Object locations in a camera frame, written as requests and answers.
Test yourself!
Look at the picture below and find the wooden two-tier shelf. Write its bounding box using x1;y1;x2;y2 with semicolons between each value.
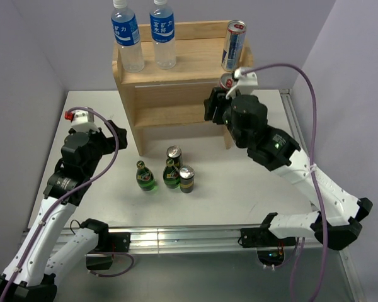
112;20;255;157

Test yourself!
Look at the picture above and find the aluminium mounting rail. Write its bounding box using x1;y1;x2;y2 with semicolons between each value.
21;225;347;255

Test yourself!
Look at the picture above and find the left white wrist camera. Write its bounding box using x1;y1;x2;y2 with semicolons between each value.
64;109;99;133

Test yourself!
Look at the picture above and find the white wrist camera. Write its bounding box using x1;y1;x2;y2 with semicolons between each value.
64;109;99;133
226;67;258;99

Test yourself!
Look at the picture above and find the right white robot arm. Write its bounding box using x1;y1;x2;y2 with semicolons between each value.
204;87;373;250

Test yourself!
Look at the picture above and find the black gold can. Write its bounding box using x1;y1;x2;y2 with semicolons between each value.
166;145;183;170
180;165;195;193

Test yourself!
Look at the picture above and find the water bottle blue label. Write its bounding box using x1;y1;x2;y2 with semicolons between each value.
149;0;177;70
110;0;146;73

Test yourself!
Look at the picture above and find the silver blue can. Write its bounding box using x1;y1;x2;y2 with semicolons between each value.
221;20;246;71
219;72;234;91

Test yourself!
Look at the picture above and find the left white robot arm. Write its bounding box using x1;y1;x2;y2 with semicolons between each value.
0;120;127;301

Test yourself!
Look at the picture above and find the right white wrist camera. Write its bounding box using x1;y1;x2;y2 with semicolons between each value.
226;67;258;99

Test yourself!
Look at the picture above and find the green glass bottle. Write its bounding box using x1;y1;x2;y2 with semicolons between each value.
163;158;180;189
136;160;155;191

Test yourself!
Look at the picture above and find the right water bottle blue label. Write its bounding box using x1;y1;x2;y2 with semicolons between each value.
149;0;177;70

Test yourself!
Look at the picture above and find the left water bottle blue label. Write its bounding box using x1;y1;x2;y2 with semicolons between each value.
110;0;146;73

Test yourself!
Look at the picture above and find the right side aluminium rail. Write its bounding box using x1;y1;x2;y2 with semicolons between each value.
279;89;307;152

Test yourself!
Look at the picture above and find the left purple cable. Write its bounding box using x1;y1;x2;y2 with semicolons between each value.
0;106;120;299

